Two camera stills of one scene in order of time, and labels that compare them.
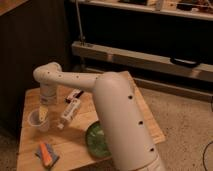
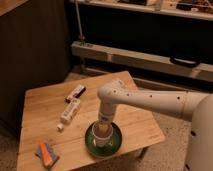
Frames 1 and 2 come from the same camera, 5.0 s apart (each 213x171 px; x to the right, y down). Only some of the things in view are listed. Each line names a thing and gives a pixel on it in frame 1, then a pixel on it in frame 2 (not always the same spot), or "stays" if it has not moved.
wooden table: x=59 y=142 stays
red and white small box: x=74 y=94 stays
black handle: x=185 y=62 stays
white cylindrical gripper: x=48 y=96 to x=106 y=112
